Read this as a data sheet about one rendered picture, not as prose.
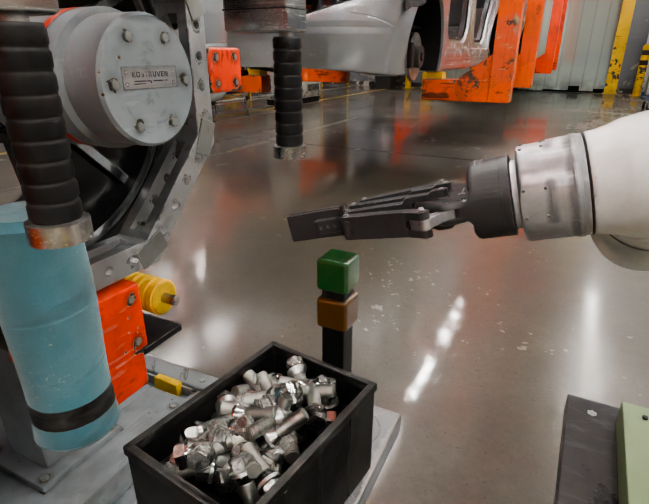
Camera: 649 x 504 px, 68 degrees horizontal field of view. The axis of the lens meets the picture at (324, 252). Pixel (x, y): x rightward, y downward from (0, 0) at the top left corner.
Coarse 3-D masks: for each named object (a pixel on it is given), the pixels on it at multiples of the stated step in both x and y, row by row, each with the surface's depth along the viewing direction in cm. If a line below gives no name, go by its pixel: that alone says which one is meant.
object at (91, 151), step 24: (72, 0) 77; (96, 0) 70; (120, 0) 72; (72, 144) 69; (96, 168) 83; (120, 168) 81; (144, 168) 80; (96, 192) 80; (120, 192) 78; (96, 216) 76; (120, 216) 77; (96, 240) 73
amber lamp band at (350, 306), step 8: (320, 296) 57; (352, 296) 57; (320, 304) 57; (328, 304) 56; (336, 304) 56; (344, 304) 56; (352, 304) 57; (320, 312) 57; (328, 312) 57; (336, 312) 56; (344, 312) 56; (352, 312) 57; (320, 320) 58; (328, 320) 57; (336, 320) 57; (344, 320) 56; (352, 320) 58; (336, 328) 57; (344, 328) 57
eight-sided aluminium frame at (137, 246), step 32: (160, 0) 71; (192, 0) 71; (192, 32) 72; (192, 64) 73; (192, 96) 75; (192, 128) 77; (160, 160) 78; (192, 160) 77; (160, 192) 78; (128, 224) 74; (160, 224) 73; (96, 256) 66; (128, 256) 69; (160, 256) 74; (96, 288) 65
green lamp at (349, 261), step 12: (336, 252) 57; (348, 252) 57; (324, 264) 55; (336, 264) 54; (348, 264) 54; (324, 276) 55; (336, 276) 54; (348, 276) 54; (324, 288) 56; (336, 288) 55; (348, 288) 55
